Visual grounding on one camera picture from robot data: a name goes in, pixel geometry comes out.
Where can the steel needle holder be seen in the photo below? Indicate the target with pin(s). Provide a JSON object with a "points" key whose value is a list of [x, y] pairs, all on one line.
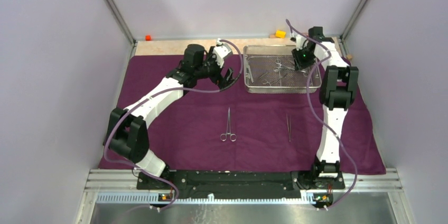
{"points": [[289, 126]]}

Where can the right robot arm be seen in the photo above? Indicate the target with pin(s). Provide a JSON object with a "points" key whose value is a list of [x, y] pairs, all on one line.
{"points": [[337, 93]]}

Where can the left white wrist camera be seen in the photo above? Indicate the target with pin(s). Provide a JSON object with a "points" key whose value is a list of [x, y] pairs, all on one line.
{"points": [[221, 51]]}

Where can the steel forceps clamp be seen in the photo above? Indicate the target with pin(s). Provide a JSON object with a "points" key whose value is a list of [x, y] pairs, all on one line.
{"points": [[279, 66]]}

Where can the yellow small block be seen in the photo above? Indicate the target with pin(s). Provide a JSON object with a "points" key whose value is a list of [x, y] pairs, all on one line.
{"points": [[280, 34]]}

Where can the steel hemostat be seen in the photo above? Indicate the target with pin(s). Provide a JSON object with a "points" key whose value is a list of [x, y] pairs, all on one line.
{"points": [[228, 134]]}

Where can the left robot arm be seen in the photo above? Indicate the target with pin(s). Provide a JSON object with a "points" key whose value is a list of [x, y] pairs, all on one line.
{"points": [[127, 133]]}

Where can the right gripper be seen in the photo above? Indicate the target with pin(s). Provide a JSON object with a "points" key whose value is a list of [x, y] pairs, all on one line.
{"points": [[299, 65]]}

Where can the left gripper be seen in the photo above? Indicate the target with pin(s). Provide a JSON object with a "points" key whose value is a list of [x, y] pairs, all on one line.
{"points": [[218, 79]]}

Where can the metal mesh instrument tray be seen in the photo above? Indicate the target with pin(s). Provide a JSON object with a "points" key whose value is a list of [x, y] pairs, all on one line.
{"points": [[261, 59]]}

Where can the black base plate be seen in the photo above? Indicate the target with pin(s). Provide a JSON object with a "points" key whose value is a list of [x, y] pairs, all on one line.
{"points": [[193, 184]]}

